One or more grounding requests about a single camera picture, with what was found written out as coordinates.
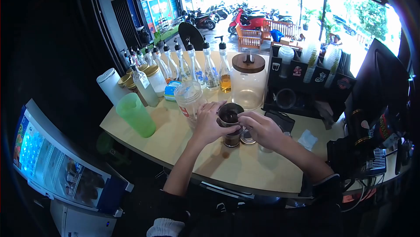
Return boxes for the person's left hand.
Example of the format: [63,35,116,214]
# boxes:
[191,100,242,146]

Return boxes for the person's right hand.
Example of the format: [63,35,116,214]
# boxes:
[237,111,290,152]

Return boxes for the person's left thumb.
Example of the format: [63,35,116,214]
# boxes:
[217,124,242,136]

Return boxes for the person's right fingers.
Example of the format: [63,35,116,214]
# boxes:
[245,132,267,148]

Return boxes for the person's right index finger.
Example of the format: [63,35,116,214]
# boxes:
[237,111,260,121]

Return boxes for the round metal filter lid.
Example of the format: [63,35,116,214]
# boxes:
[240,130,257,145]

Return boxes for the glass of dark coffee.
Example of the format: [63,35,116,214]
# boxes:
[223,126,243,148]

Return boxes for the clear plastic jar red label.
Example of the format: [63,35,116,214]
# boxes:
[173,80,208,129]

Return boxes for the black pouch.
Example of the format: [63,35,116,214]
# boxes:
[264,110,296,133]

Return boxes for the large jar with wooden lid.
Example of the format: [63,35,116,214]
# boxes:
[230,51,268,111]

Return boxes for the row of pump syrup bottles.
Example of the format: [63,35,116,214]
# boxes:
[122,35,232,93]

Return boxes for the blue and green carton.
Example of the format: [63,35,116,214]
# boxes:
[164,81,182,102]

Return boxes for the white paper napkin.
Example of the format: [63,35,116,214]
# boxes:
[297,129,318,152]

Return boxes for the black cup organiser with stickers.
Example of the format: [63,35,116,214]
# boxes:
[262,45,357,121]

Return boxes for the gold lid jar white powder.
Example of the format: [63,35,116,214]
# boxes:
[144,65,168,98]

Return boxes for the stack of clear plastic lids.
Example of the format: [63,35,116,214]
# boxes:
[278,46,295,78]

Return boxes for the black round board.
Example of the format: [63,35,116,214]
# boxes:
[178,22,205,52]

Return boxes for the clear glass bottle white label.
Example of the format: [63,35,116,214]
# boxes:
[130,63,160,108]

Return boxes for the wooden bench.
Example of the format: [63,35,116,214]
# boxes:
[235,19,301,53]

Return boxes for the person's body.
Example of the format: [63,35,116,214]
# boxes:
[144,173,348,237]

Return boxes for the green plastic tumbler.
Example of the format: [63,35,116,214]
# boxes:
[115,92,157,138]

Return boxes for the stack of clear plastic cups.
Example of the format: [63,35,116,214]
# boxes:
[322,44,342,89]
[300,37,322,84]

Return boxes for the row of parked motorcycles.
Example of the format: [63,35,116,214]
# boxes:
[180,1,294,31]

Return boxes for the red scooter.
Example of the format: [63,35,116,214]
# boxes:
[228,7,267,34]

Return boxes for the group of gold lid jars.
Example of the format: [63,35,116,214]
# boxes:
[117,63,150,94]

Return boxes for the black and gold canister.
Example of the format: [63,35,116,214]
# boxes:
[348,108,375,149]

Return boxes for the white cylindrical tumbler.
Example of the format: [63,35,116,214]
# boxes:
[96,68,130,106]

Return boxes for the black monitor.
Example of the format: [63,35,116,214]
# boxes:
[345,38,411,129]

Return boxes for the glass top display freezer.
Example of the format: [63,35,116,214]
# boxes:
[12,99,134,216]

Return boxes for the white appliance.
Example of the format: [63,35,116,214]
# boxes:
[49,199,123,237]

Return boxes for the black counter device with cables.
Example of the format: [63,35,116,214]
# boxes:
[326,137,415,188]

